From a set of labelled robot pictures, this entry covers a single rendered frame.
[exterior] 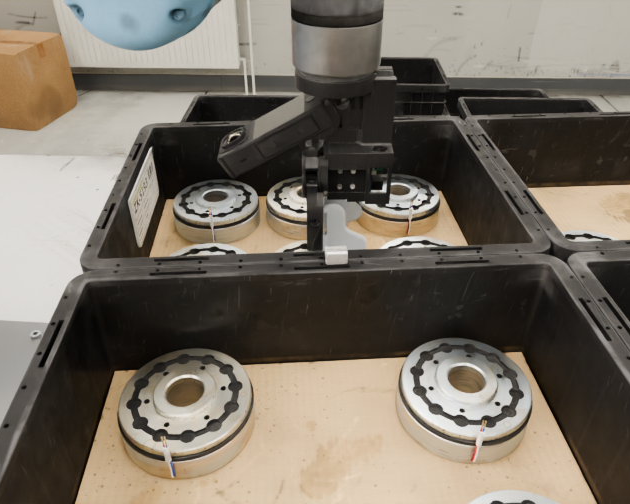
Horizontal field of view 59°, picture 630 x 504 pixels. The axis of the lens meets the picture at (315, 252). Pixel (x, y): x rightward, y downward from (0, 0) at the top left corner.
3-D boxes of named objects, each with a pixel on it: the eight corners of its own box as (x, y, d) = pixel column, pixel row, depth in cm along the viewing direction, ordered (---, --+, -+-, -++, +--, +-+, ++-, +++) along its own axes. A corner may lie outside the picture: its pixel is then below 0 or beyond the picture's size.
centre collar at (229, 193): (192, 211, 65) (192, 206, 65) (197, 190, 69) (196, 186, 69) (235, 209, 66) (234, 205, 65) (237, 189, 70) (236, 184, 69)
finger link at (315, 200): (323, 257, 52) (324, 166, 49) (307, 257, 52) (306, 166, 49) (322, 237, 57) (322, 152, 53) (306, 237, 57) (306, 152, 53)
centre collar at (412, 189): (383, 205, 67) (383, 200, 66) (373, 185, 71) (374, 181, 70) (423, 202, 67) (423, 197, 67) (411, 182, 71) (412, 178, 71)
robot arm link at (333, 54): (290, 28, 42) (291, 4, 49) (291, 87, 45) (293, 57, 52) (389, 28, 42) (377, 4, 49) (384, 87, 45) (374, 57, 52)
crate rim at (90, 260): (80, 293, 46) (72, 270, 45) (146, 140, 71) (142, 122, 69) (551, 274, 48) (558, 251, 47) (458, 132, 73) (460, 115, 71)
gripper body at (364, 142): (389, 212, 52) (400, 84, 45) (296, 213, 52) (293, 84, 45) (379, 173, 58) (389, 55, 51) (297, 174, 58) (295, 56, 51)
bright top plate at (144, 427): (99, 454, 40) (98, 449, 39) (141, 351, 48) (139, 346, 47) (241, 459, 39) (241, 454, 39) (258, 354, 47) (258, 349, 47)
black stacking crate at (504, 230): (107, 371, 52) (77, 274, 45) (159, 206, 76) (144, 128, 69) (524, 351, 54) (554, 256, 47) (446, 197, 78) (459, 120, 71)
